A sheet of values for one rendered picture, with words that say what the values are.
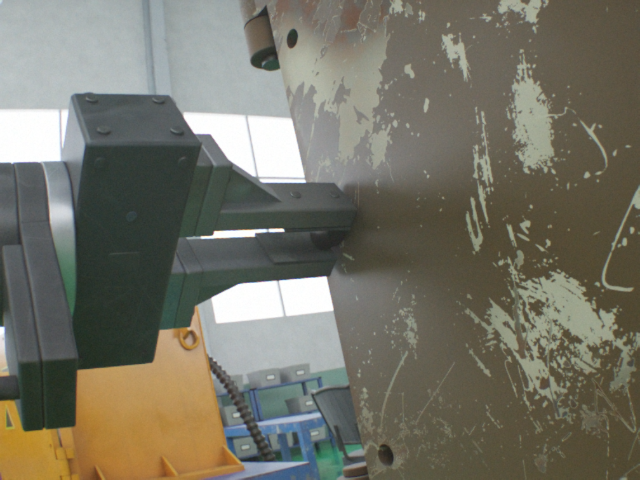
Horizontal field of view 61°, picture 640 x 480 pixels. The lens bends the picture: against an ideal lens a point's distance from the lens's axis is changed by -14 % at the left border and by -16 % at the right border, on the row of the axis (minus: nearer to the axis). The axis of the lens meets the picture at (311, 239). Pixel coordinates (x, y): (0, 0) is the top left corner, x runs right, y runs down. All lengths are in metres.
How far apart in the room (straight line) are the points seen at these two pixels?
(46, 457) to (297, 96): 1.71
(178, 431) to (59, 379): 1.90
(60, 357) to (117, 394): 1.85
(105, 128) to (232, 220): 0.09
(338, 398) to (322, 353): 7.13
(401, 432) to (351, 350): 0.06
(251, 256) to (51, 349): 0.15
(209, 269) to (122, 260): 0.06
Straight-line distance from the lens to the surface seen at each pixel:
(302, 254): 0.34
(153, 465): 2.08
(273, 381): 8.73
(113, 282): 0.28
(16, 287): 0.22
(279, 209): 0.31
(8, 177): 0.26
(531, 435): 0.27
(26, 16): 11.07
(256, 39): 0.44
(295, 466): 1.96
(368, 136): 0.33
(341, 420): 3.40
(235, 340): 9.70
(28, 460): 2.16
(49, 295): 0.22
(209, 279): 0.31
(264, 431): 6.10
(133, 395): 2.07
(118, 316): 0.30
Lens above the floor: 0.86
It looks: 14 degrees up
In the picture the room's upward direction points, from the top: 12 degrees counter-clockwise
